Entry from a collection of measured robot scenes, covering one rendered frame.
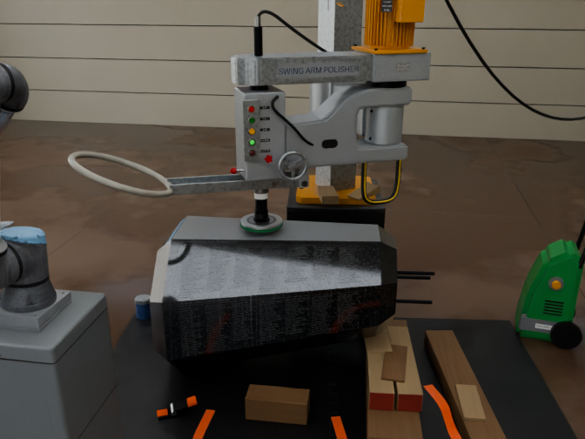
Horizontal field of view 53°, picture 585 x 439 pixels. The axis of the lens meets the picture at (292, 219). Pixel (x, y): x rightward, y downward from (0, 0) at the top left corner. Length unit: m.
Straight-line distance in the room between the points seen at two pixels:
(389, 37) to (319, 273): 1.17
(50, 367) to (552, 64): 7.89
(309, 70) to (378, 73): 0.34
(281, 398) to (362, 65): 1.63
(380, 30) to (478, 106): 6.07
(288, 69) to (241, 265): 0.95
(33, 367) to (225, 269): 1.06
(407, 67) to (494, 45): 5.90
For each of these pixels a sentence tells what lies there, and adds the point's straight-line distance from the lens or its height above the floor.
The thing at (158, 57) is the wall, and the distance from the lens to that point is 9.42.
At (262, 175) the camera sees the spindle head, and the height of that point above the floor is 1.13.
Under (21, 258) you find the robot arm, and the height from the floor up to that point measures 1.11.
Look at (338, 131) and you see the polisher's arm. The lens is 2.90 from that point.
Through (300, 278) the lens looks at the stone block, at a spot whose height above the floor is 0.66.
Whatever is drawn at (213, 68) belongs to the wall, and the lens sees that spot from 9.15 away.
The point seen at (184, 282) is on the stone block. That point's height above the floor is 0.64.
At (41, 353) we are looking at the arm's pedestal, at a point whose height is 0.83.
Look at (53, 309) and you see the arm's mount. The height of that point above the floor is 0.88.
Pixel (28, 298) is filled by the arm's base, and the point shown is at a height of 0.95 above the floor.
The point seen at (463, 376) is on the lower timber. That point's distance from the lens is 3.24.
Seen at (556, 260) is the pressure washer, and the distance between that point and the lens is 3.68.
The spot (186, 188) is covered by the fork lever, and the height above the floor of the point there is 1.08.
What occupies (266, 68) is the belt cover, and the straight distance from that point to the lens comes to 2.73.
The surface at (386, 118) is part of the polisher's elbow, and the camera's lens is 3.00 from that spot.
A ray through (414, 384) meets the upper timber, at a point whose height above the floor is 0.23.
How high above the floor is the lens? 1.95
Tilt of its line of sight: 21 degrees down
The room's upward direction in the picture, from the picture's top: straight up
